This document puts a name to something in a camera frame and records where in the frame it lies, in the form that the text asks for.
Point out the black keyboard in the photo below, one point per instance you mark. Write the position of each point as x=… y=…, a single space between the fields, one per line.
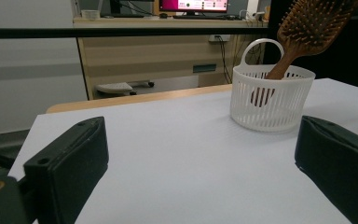
x=199 y=16

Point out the black curtain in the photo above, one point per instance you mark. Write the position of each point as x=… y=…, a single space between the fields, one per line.
x=338 y=62

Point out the brown wooden hairbrush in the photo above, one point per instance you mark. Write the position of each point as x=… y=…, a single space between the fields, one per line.
x=310 y=28

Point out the computer monitor with pink screen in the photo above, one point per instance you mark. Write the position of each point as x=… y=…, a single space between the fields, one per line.
x=194 y=4

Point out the white wall socket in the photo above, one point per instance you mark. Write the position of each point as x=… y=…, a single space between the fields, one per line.
x=219 y=38

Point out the dark computer monitor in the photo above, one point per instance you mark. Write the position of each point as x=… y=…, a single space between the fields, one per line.
x=130 y=6

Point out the grey desk label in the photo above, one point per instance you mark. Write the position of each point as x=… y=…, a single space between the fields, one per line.
x=204 y=68

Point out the white cabinet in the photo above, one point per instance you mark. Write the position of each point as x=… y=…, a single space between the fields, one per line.
x=28 y=77

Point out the office chair base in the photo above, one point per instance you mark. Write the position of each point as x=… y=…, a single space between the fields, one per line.
x=118 y=87

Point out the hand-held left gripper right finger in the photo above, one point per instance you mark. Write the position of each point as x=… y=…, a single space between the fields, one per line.
x=341 y=161

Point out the black horizontal frame bar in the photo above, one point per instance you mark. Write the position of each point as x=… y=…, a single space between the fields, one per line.
x=105 y=32

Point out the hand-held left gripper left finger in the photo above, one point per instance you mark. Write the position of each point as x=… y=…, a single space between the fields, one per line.
x=68 y=168

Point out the roll of tape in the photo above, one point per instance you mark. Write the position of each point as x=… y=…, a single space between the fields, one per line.
x=90 y=14

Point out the light wooden desk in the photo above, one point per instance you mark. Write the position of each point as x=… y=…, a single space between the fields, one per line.
x=143 y=56

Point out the white slotted plastic basket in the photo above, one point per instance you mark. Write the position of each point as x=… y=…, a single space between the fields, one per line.
x=270 y=112

